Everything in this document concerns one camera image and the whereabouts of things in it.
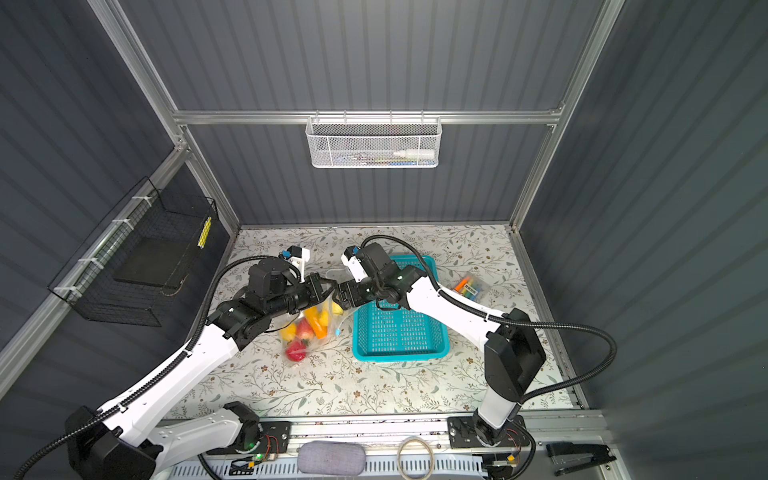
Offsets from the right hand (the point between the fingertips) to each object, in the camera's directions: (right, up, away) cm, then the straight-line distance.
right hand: (347, 295), depth 80 cm
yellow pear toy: (-3, -4, -1) cm, 5 cm away
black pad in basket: (-48, +9, -5) cm, 49 cm away
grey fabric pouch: (-2, -36, -12) cm, 38 cm away
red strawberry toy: (-15, -16, +4) cm, 23 cm away
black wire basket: (-52, +5, -18) cm, 55 cm away
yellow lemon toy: (-18, -12, +6) cm, 23 cm away
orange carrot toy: (-9, -12, +9) cm, 17 cm away
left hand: (-1, +4, -7) cm, 8 cm away
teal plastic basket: (+14, -14, +12) cm, 23 cm away
